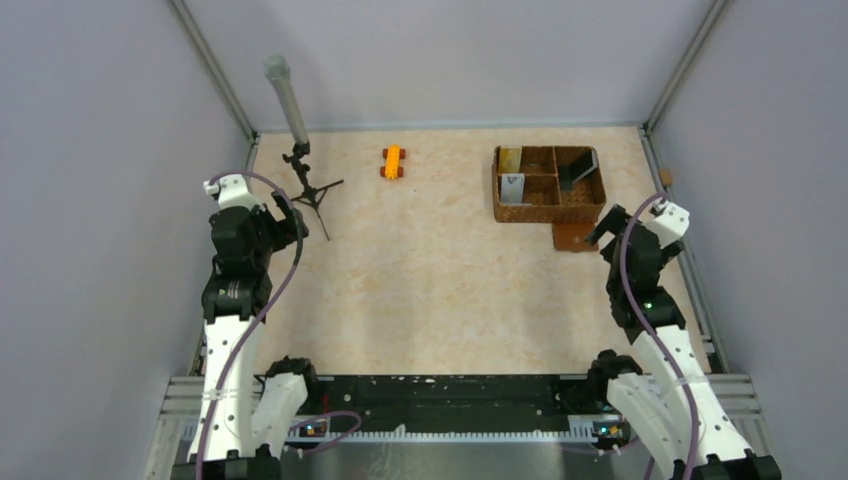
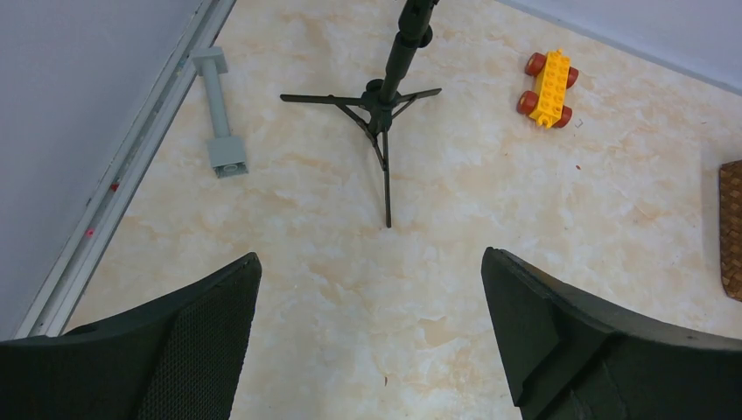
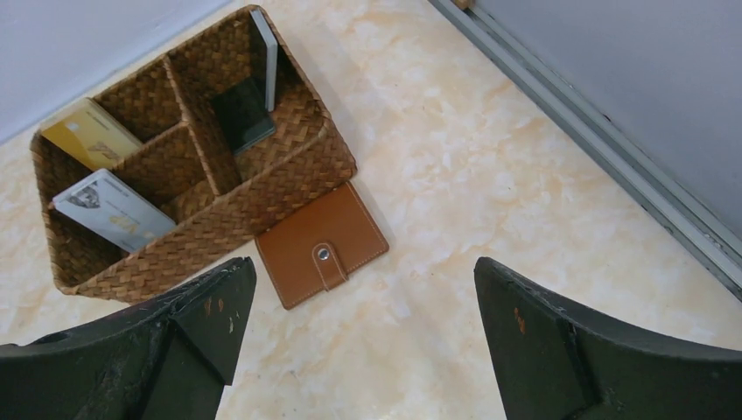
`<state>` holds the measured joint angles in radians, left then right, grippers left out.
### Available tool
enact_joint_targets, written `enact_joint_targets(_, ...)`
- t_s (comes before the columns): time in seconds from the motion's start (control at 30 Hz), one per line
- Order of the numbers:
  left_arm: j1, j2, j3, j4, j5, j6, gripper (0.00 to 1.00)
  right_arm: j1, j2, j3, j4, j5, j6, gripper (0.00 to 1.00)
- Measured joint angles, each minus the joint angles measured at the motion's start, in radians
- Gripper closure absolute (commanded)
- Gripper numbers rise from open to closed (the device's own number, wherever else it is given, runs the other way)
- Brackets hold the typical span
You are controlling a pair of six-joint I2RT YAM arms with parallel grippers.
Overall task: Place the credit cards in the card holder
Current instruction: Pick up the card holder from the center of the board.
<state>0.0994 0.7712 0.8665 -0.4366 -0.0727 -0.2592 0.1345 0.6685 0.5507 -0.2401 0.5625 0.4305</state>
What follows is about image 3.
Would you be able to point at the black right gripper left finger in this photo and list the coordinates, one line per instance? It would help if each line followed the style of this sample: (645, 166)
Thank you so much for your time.
(169, 357)

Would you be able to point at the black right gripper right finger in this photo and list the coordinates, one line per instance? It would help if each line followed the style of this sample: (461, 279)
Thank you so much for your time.
(554, 358)

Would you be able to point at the brown leather card holder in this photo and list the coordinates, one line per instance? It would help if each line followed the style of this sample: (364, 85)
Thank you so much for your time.
(319, 246)

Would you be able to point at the black credit card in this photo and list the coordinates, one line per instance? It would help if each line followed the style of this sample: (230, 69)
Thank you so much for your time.
(242, 116)

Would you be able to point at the silver white credit card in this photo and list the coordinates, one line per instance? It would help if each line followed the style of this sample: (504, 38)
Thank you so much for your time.
(102, 203)

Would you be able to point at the gold credit card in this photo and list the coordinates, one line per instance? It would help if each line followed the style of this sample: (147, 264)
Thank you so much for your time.
(90, 134)

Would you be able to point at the grey credit card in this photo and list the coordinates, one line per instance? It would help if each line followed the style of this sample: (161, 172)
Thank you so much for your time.
(265, 47)

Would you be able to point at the woven wicker divided basket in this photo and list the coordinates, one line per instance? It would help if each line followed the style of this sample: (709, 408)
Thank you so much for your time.
(219, 200)

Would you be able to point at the aluminium frame rail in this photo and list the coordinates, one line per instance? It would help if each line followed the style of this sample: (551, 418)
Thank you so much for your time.
(686, 219)

